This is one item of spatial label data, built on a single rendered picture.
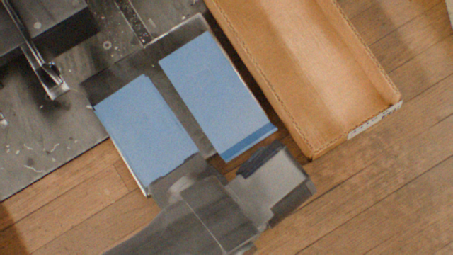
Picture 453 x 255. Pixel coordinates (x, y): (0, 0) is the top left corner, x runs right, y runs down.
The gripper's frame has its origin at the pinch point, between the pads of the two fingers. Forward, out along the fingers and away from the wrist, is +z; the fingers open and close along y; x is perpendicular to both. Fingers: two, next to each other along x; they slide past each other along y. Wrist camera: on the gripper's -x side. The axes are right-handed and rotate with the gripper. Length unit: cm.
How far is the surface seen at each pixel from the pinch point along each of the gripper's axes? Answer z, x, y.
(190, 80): 6.3, -7.9, 8.6
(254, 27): 8.6, -18.2, 9.1
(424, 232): -6.6, -19.7, -18.6
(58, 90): 4.1, 5.3, 16.5
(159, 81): 7.7, -4.9, 10.2
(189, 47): 8.0, -10.1, 11.6
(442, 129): -2.5, -28.8, -11.3
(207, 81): 5.7, -9.4, 7.4
